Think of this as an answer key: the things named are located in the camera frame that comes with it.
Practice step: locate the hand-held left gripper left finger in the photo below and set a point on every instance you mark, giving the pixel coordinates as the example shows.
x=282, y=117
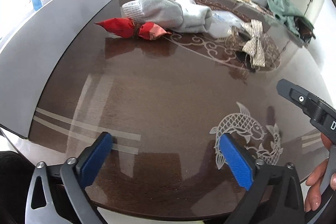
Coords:
x=94, y=158

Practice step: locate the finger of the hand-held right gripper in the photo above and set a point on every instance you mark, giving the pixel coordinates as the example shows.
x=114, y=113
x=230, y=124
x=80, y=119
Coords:
x=294, y=94

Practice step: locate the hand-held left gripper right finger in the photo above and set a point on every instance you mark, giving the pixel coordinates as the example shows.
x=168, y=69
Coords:
x=236, y=158

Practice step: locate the sequined bow hair clip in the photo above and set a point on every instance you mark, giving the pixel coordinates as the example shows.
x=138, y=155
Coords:
x=256, y=43

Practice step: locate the gold hair claw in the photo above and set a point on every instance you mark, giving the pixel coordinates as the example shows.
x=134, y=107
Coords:
x=233, y=37

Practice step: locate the clear plastic packet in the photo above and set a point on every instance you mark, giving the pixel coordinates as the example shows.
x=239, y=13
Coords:
x=223, y=24

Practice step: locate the white container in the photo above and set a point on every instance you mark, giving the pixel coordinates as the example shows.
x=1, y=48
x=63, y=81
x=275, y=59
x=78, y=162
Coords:
x=39, y=50

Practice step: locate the red snack packet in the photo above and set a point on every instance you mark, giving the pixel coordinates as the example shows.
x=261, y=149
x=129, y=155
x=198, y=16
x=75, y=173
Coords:
x=118, y=27

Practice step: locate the light grey dotted sock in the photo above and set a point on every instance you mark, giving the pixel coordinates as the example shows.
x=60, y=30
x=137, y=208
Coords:
x=155, y=8

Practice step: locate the person's right hand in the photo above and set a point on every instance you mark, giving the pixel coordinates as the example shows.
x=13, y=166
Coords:
x=315, y=187

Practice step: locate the dark brown bag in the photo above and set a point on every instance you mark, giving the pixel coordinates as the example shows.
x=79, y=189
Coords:
x=305, y=29

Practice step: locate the green cloth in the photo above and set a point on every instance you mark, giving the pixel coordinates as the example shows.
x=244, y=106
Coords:
x=283, y=8

